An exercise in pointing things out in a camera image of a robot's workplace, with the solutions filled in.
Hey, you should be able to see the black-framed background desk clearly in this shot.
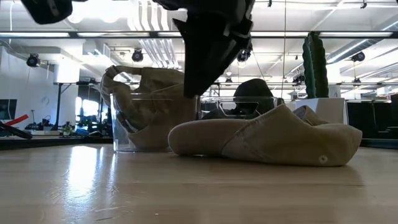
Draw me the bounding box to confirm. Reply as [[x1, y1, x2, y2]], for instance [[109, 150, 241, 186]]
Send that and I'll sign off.
[[52, 80, 105, 131]]

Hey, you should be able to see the beige baseball cap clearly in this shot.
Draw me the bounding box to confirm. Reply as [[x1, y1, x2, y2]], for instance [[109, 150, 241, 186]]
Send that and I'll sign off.
[[167, 103, 363, 167]]

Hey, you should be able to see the black partition panel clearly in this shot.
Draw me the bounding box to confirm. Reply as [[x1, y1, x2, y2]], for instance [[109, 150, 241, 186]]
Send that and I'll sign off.
[[346, 98, 398, 140]]

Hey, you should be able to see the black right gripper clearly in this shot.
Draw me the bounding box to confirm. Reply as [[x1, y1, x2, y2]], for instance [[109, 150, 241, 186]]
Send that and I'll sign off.
[[152, 0, 256, 99]]

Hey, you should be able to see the clear plastic bin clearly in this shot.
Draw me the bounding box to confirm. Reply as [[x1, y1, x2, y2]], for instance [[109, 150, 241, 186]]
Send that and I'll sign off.
[[109, 92, 279, 153]]

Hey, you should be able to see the thin hanging cable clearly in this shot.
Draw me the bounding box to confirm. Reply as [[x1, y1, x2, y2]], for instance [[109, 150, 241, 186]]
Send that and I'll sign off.
[[281, 0, 287, 100]]

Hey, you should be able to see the white square planter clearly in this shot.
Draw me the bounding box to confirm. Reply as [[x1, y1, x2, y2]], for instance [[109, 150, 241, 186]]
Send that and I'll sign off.
[[285, 97, 349, 126]]

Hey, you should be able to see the dark grey baseball cap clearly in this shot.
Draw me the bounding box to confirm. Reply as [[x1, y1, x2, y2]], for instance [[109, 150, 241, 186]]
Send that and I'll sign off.
[[201, 78, 278, 121]]

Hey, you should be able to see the red bar object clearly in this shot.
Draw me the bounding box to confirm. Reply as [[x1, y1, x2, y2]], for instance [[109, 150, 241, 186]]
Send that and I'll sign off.
[[4, 114, 30, 127]]

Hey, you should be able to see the khaki olive baseball cap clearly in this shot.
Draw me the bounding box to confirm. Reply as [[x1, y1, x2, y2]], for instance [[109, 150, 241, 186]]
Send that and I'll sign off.
[[99, 65, 200, 152]]

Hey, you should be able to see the small potted plant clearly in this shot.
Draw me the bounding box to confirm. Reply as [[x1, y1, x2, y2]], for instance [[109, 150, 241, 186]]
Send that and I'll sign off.
[[61, 121, 75, 137]]

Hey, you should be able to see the black ceiling spotlight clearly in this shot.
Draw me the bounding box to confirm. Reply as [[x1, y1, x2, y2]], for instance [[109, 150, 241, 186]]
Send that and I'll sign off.
[[131, 47, 144, 63], [25, 53, 41, 68], [350, 50, 366, 63]]

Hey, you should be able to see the black rod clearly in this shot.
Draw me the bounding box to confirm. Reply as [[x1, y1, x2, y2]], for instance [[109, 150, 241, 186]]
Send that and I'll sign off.
[[0, 121, 34, 141]]

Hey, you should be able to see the green cactus plant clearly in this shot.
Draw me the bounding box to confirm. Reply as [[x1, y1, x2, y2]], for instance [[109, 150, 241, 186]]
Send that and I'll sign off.
[[302, 30, 330, 100]]

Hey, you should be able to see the dark computer monitor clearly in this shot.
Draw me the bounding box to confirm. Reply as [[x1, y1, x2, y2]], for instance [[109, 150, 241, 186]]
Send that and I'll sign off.
[[0, 98, 18, 121]]

